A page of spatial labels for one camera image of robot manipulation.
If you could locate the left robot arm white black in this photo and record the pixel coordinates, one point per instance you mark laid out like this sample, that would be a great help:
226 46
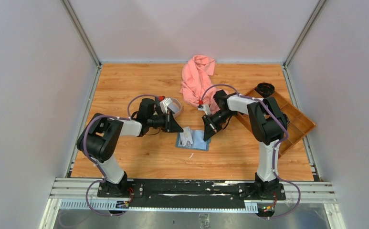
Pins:
99 138

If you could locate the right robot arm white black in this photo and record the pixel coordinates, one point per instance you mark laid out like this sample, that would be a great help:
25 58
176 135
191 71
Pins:
269 127

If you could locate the wooden compartment tray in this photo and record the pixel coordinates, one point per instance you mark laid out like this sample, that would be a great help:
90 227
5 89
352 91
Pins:
298 126

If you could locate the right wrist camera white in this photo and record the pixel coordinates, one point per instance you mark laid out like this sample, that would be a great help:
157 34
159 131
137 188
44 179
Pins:
205 108

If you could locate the pink oval tray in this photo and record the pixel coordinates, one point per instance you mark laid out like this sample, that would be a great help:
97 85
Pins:
174 106

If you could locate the aluminium rail frame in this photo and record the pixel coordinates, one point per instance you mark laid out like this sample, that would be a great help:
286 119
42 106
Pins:
73 203

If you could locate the blue leather card holder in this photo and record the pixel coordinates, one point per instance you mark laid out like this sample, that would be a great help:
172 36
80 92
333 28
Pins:
197 142

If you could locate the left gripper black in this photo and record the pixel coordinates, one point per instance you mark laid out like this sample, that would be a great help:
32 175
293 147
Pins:
170 125

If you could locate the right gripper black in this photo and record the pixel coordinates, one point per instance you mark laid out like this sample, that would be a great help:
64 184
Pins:
210 128

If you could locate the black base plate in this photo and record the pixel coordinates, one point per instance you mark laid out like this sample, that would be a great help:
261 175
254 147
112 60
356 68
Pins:
179 193

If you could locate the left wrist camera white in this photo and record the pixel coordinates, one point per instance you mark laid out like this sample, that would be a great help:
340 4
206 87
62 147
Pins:
165 105

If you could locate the black tape roll upper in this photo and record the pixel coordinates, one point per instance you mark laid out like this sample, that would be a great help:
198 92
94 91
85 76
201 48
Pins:
265 89

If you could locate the pink cloth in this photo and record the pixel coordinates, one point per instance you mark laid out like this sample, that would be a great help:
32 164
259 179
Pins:
196 82

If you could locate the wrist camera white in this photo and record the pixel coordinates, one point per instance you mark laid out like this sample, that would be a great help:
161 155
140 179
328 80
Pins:
205 108
165 105

